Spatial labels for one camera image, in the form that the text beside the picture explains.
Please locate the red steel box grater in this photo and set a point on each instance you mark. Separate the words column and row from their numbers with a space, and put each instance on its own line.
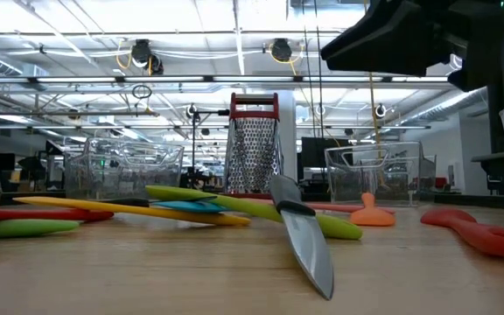
column 252, row 153

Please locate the white building column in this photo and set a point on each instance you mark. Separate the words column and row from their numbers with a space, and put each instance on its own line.
column 290, row 131

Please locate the orange silicone spatula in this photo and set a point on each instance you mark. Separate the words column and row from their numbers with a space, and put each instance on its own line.
column 372, row 216

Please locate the black equipment stand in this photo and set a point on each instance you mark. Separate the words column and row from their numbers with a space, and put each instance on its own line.
column 193, row 144

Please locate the pink silicone spatula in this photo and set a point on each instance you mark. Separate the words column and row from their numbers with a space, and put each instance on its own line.
column 335, row 207

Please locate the green silicone spatula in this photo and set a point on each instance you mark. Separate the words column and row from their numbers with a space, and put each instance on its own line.
column 16, row 228

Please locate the yellow silicone spatula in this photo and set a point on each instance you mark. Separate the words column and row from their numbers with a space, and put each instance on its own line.
column 103, row 206

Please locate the lime green silicone spoon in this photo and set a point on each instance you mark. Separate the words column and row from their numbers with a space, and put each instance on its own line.
column 243, row 207

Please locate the red silicone spatula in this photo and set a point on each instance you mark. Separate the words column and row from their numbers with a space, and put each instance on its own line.
column 37, row 214

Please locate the blue silicone spatula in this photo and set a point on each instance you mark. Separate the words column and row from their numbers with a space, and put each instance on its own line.
column 191, row 206

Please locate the red silicone spoon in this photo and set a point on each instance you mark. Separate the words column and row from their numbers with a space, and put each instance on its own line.
column 475, row 234

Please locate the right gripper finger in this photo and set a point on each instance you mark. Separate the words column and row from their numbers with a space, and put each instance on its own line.
column 387, row 44

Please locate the background office desk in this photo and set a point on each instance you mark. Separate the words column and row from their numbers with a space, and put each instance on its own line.
column 492, row 168

